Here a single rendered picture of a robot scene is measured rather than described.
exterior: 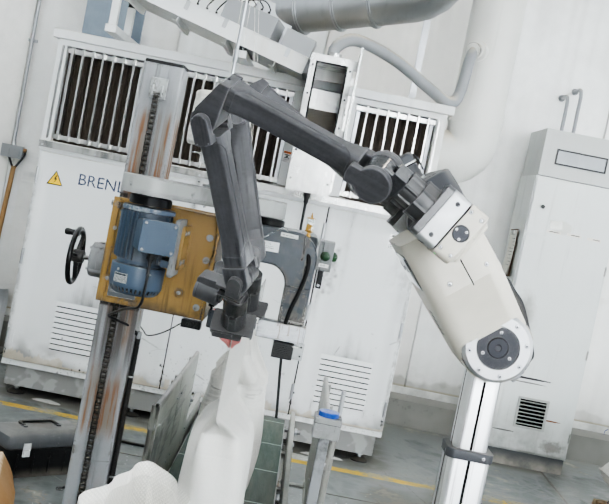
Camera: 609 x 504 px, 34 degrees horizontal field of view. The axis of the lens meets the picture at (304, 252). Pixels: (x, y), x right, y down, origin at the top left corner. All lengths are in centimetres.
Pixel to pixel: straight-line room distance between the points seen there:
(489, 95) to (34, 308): 291
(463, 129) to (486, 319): 389
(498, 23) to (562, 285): 170
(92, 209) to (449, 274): 387
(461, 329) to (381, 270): 349
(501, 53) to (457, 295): 406
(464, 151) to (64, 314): 251
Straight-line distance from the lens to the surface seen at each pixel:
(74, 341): 591
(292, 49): 547
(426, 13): 538
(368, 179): 201
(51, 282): 591
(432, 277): 218
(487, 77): 612
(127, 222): 283
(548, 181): 656
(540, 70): 722
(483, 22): 619
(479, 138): 608
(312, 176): 520
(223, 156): 216
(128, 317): 310
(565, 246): 660
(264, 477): 389
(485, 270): 219
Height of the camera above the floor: 145
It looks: 3 degrees down
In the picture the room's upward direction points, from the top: 11 degrees clockwise
